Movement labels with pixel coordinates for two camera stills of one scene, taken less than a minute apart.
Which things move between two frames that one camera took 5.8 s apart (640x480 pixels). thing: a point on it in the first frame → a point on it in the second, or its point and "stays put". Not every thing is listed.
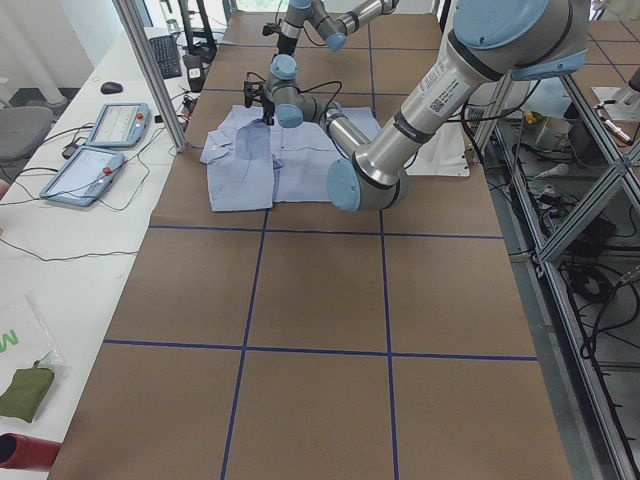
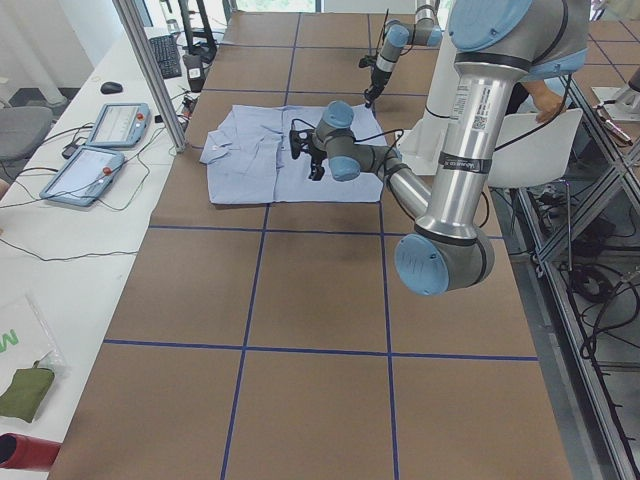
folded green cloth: (26, 393) stays put
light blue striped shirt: (252, 165) stays put
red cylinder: (27, 453) stays put
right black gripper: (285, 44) → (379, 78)
